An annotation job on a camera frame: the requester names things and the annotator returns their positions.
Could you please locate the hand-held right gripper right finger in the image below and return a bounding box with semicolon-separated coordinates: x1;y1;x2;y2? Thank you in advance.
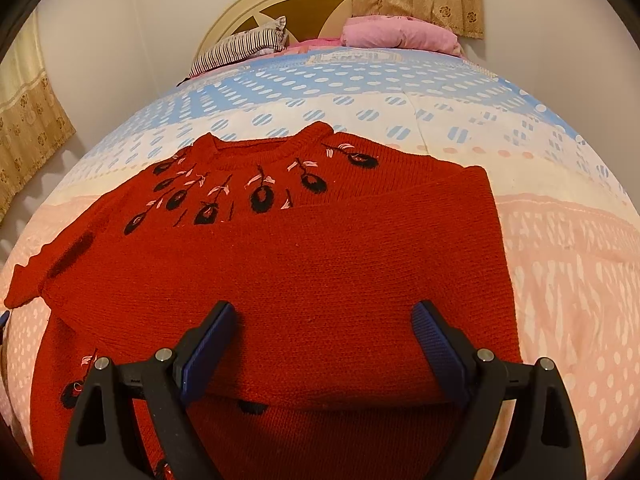
410;300;587;480

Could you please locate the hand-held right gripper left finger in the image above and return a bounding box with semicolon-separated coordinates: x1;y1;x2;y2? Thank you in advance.
59;301;238;480

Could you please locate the striped pillow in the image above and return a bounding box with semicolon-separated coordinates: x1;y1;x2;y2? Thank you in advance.
189;16;288;78

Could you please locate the cream wooden headboard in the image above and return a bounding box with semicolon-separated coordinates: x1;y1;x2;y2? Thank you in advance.
194;0;356;63

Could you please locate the red knitted sweater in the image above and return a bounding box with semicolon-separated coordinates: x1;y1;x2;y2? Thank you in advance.
2;121;523;480

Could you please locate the dotted pastel bed blanket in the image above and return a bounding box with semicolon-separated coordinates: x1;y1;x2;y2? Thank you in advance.
0;45;640;480

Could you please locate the pink pillow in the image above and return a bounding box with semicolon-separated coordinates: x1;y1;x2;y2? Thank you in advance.
340;15;463;56

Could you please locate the pink bed sheet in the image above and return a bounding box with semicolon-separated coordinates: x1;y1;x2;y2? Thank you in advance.
286;36;347;55

